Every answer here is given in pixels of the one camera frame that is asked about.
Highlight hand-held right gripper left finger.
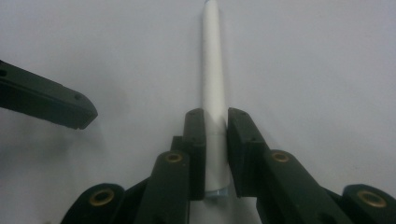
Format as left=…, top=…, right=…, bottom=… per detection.
left=134, top=107, right=207, bottom=224

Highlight long white pen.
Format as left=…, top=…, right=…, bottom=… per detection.
left=200, top=0, right=233, bottom=199

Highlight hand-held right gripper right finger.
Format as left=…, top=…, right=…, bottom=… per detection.
left=226, top=107, right=355, bottom=224

